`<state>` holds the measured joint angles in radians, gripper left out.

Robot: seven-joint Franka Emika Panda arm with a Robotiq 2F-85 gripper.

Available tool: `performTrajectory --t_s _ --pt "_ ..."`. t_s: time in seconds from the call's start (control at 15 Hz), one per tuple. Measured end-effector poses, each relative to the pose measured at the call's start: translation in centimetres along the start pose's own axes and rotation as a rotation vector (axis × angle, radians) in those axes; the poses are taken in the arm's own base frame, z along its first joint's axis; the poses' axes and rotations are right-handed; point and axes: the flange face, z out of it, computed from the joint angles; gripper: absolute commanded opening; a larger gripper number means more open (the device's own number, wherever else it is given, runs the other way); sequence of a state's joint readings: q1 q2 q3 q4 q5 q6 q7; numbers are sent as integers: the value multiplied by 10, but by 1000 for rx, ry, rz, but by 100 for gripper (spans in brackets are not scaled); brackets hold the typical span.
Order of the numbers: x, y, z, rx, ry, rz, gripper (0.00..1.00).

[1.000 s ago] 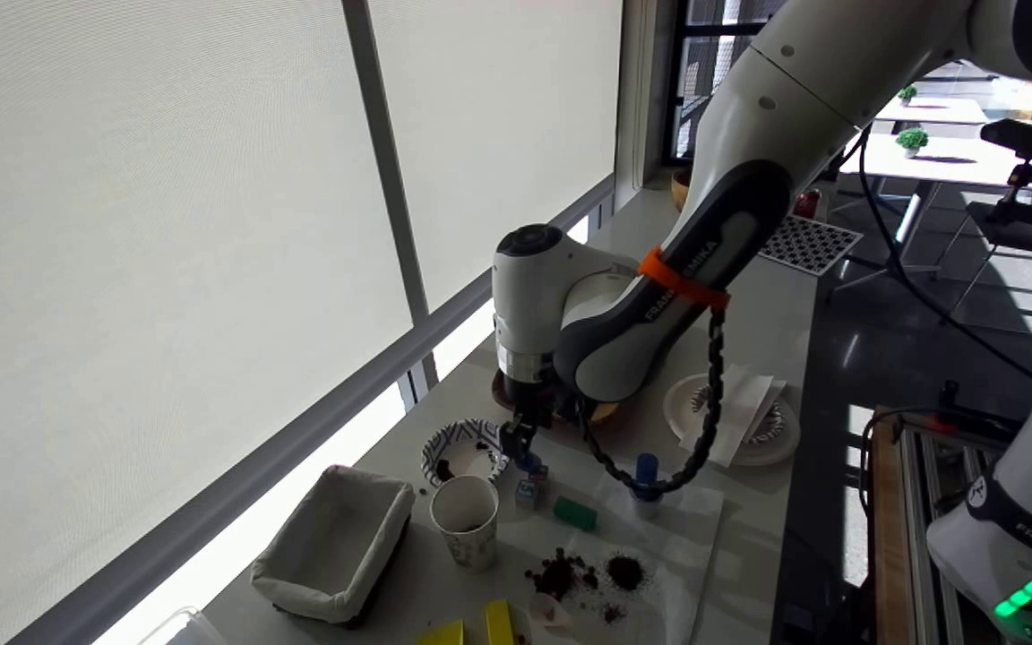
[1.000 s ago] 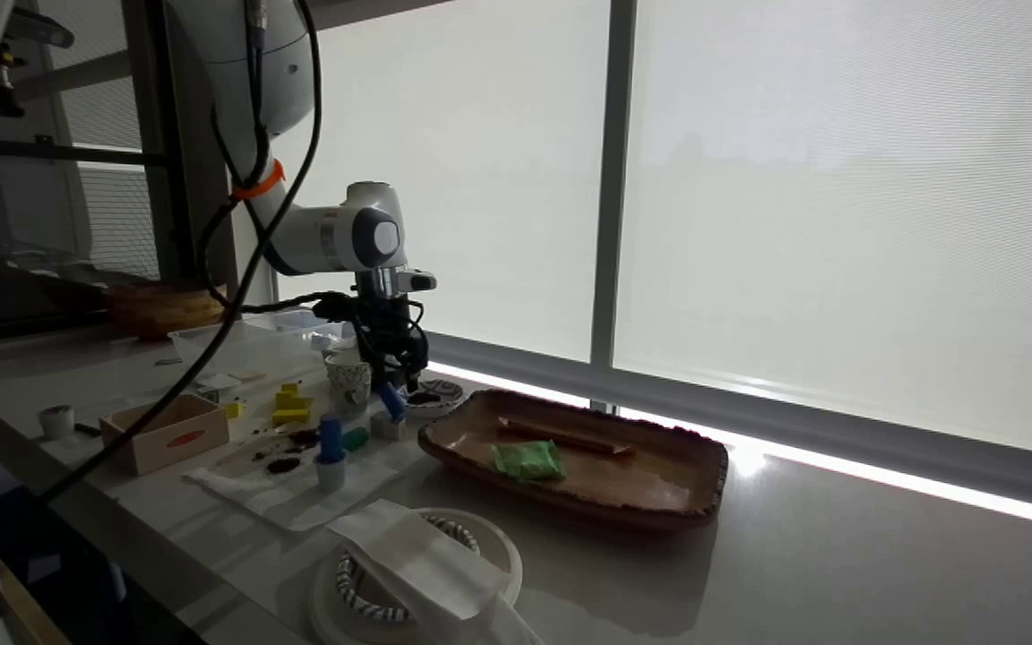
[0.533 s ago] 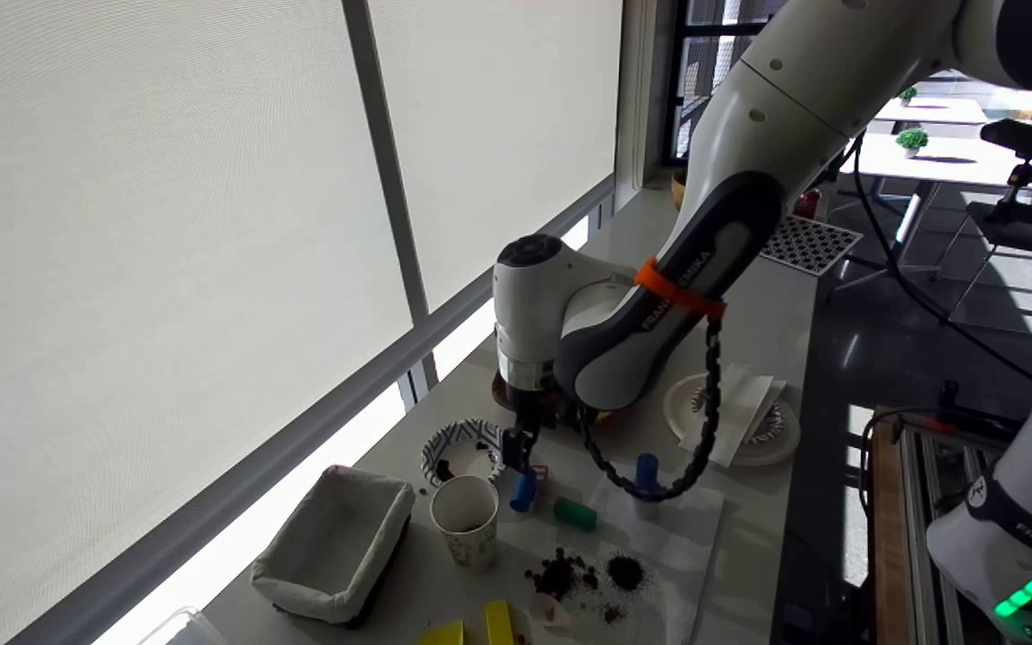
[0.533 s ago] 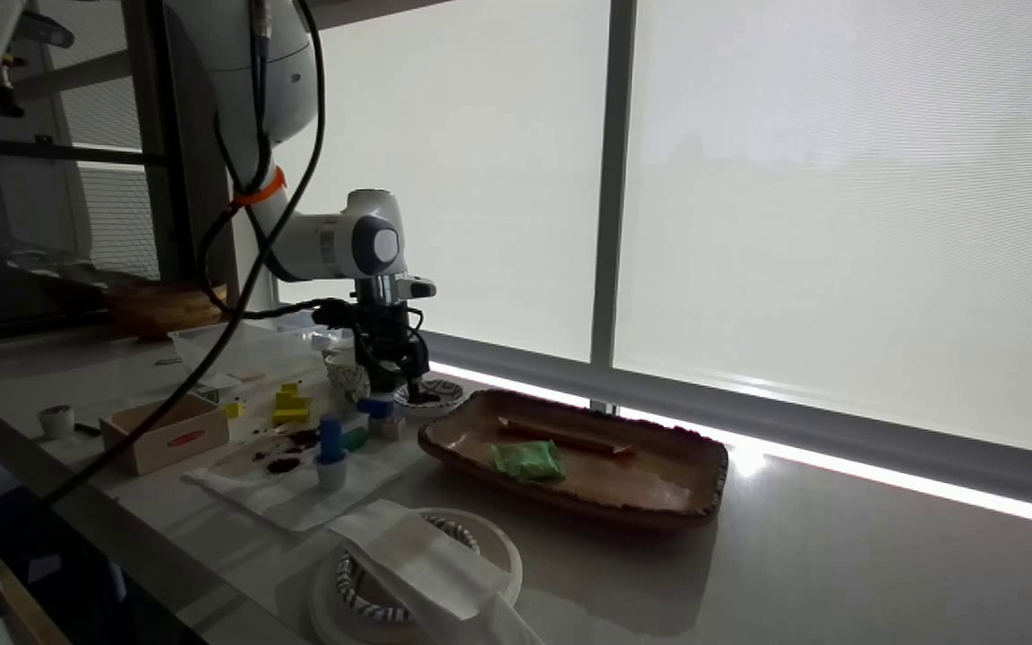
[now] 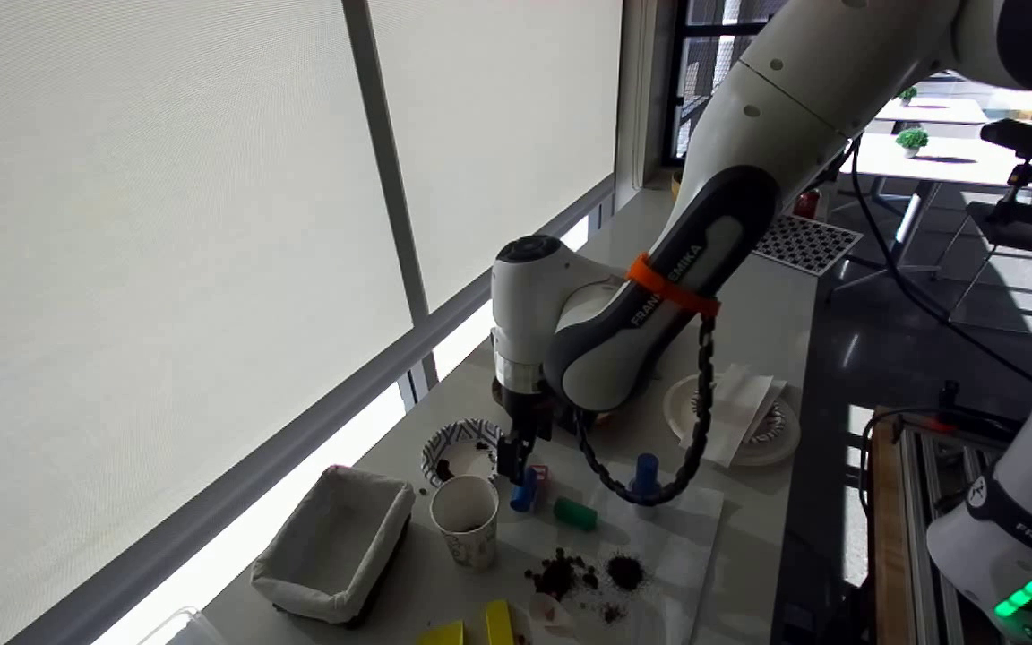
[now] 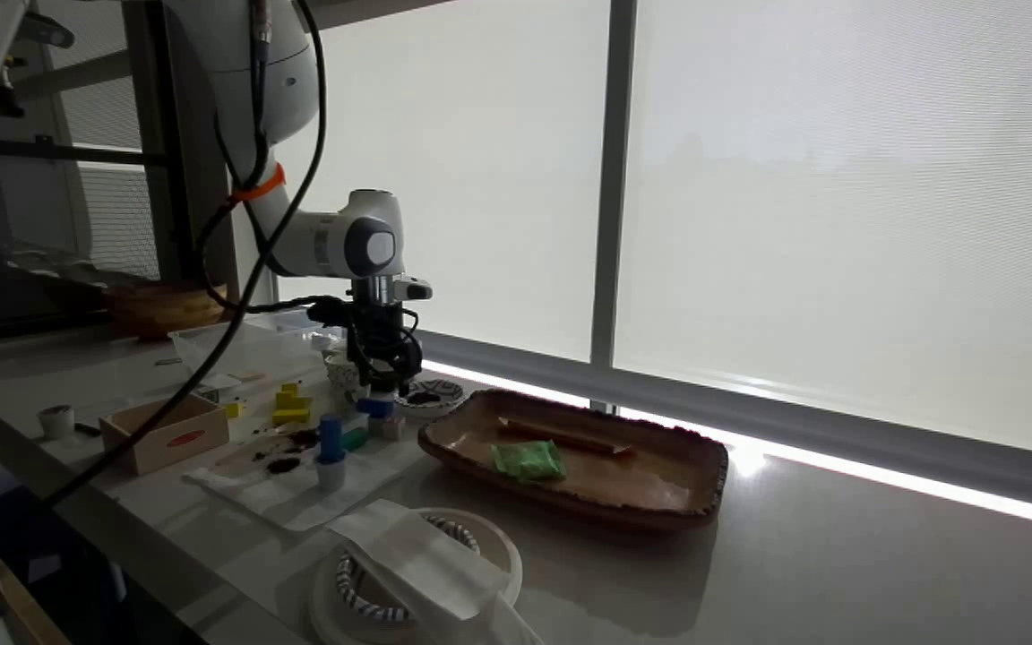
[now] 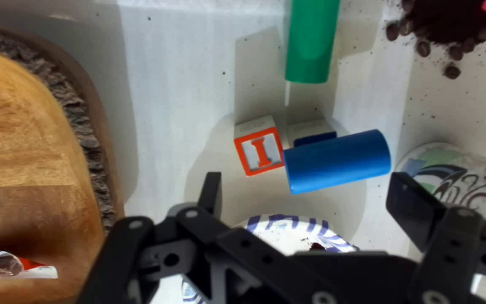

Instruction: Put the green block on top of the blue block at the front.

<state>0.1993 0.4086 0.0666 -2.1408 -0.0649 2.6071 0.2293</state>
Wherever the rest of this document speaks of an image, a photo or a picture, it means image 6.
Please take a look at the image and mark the white paper cup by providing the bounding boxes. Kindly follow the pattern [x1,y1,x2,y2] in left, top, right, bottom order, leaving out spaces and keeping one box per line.
[323,350,367,414]

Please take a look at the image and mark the dark vertical post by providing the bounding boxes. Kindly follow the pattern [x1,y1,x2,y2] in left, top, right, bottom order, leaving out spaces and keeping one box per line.
[118,0,244,293]

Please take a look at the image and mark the white roller blind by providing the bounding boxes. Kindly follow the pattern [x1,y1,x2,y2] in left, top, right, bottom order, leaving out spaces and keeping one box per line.
[613,0,1032,465]
[260,0,613,365]

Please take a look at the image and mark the brown woven basket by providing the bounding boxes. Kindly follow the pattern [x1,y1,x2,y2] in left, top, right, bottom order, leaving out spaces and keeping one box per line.
[100,282,232,341]

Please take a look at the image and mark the brown wooden tray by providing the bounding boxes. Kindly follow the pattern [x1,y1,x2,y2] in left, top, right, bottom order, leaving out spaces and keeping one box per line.
[416,386,730,534]

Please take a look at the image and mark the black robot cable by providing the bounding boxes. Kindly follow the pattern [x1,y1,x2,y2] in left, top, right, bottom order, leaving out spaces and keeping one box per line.
[0,0,360,570]

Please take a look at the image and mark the blue cylinder block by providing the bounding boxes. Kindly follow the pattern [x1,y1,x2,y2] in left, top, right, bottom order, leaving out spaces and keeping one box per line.
[311,414,349,471]
[360,393,406,445]

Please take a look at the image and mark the grey window mullion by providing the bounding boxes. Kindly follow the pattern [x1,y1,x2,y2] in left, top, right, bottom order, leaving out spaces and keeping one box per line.
[589,0,640,415]

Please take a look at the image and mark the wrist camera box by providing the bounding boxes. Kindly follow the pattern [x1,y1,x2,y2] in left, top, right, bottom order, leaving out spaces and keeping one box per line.
[389,276,438,306]

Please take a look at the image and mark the green snack packet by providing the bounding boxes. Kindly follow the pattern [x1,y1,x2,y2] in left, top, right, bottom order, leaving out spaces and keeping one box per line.
[487,437,569,488]

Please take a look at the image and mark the patterned paper bowl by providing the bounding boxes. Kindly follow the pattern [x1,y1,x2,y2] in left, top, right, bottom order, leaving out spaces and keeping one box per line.
[406,378,469,421]

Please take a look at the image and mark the small white cup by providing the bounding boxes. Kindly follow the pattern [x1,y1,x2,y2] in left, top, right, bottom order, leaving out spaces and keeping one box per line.
[37,403,79,442]

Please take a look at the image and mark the brown cardboard box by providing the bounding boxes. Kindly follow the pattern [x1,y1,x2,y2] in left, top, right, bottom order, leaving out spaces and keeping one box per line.
[100,390,238,480]

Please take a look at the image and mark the dark coffee grounds spill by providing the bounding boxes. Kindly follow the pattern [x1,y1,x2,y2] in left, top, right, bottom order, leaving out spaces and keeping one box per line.
[254,425,323,480]

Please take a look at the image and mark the white paper towel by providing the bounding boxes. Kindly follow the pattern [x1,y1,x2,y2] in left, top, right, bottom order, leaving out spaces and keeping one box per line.
[179,405,423,538]

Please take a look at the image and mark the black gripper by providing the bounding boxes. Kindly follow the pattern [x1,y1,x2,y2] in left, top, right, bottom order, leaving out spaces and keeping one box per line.
[345,293,429,397]

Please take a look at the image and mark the brown wrapped stick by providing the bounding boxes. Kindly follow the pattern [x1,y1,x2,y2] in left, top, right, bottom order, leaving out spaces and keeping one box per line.
[493,414,637,461]

